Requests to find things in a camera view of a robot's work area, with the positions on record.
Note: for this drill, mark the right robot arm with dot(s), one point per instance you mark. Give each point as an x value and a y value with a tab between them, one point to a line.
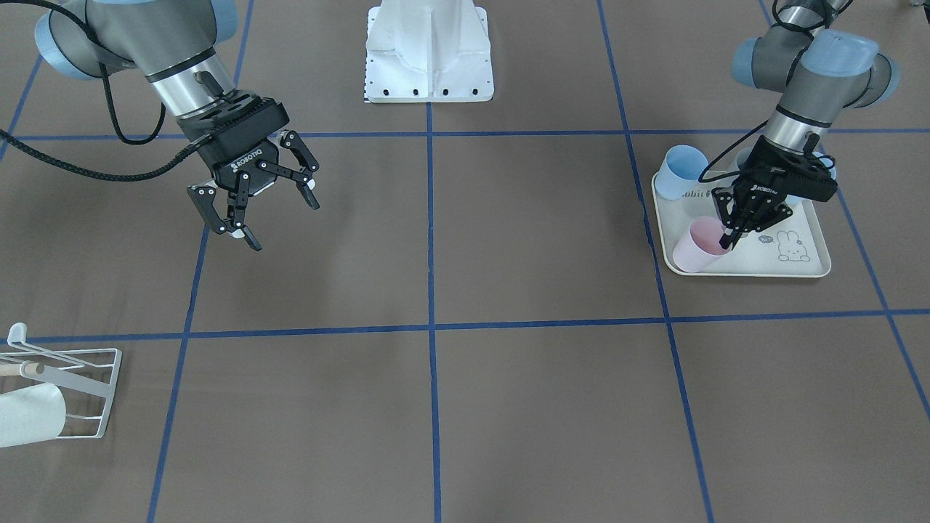
172	43

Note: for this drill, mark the light blue cup front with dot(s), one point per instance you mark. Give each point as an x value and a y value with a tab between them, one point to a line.
679	171

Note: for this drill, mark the white wire cup rack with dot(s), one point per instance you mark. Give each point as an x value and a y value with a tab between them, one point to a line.
87	379

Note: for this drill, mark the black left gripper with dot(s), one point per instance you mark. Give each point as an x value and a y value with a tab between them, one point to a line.
759	192

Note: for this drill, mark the light blue cup back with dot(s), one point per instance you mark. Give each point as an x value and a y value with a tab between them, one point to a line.
814	179

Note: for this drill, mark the grey plastic cup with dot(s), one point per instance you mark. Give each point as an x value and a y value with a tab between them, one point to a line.
740	160

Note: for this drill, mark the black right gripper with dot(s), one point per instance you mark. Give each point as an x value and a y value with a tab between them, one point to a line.
251	169

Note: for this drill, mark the cream white plastic cup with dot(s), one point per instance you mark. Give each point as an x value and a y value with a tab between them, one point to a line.
33	414

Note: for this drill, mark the pink plastic cup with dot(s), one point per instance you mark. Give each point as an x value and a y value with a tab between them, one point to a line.
698	250

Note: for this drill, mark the wooden rack dowel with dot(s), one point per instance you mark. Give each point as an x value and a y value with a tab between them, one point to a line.
23	369

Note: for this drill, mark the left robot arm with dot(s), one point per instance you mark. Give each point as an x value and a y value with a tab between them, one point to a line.
818	72

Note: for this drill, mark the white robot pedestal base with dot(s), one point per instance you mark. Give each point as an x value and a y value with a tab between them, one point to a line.
428	51

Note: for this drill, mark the cream serving tray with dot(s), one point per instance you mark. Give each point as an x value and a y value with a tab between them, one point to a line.
794	248

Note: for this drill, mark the light blue cup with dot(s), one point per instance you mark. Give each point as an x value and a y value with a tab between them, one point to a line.
679	171
814	179

